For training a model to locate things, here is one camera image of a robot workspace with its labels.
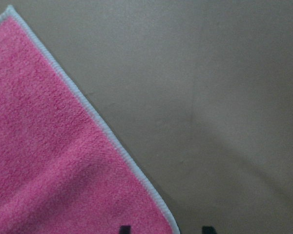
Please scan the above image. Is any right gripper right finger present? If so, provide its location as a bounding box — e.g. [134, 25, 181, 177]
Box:
[202, 226, 217, 234]

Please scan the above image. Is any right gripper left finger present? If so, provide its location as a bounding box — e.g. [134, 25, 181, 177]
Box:
[119, 225, 131, 234]

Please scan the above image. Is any pink towel with white edge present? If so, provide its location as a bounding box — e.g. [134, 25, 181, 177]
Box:
[0, 6, 180, 234]

